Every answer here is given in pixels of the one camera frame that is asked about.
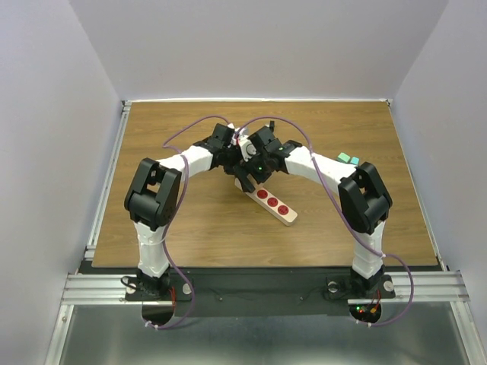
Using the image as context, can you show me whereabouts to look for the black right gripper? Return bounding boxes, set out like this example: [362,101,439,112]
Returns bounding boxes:
[231,149,272,193]

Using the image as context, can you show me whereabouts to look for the white power strip red sockets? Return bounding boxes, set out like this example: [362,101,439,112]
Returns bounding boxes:
[234,179,298,227]

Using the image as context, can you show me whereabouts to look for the green USB charger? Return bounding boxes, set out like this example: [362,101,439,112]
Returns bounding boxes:
[337,152,352,163]

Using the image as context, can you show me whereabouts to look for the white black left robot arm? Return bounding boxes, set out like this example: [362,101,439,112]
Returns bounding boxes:
[124,122,235,300]

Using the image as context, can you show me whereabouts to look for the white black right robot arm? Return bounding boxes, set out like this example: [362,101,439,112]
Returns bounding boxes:
[234,126,393,297]

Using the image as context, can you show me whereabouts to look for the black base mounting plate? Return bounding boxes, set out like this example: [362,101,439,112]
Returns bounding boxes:
[78,265,396,328]

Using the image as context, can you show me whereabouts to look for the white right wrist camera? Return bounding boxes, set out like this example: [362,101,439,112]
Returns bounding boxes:
[237,135,256,161]

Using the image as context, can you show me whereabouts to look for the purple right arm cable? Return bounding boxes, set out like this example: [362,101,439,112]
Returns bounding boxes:
[237,117,415,329]

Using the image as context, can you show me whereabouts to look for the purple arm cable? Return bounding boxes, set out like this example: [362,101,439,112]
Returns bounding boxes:
[237,117,415,329]
[144,116,237,331]

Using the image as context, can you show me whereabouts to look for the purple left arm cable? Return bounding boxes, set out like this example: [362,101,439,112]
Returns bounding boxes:
[144,116,237,331]

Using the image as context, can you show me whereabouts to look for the aluminium left side rail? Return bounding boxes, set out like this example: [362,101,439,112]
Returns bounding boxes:
[84,100,132,261]

